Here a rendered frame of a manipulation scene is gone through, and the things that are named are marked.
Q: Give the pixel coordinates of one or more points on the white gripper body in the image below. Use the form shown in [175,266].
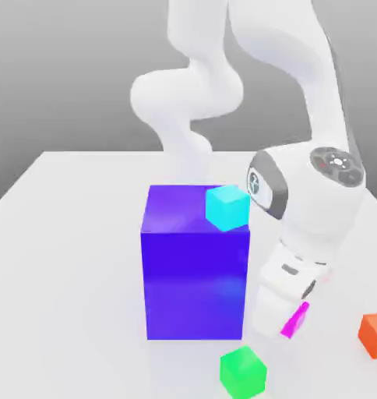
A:
[274,307]

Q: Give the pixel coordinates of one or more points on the small magenta cube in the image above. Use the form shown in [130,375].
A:
[293,322]

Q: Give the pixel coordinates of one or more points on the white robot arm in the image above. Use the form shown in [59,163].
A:
[303,103]

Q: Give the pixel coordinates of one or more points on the small green cube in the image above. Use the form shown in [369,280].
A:
[243,372]

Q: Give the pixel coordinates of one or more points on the small orange cube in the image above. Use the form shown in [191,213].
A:
[375,335]

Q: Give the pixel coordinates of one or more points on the small cyan cube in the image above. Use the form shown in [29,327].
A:
[227,207]

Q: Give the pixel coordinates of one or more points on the large blue box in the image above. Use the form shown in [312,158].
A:
[193,280]

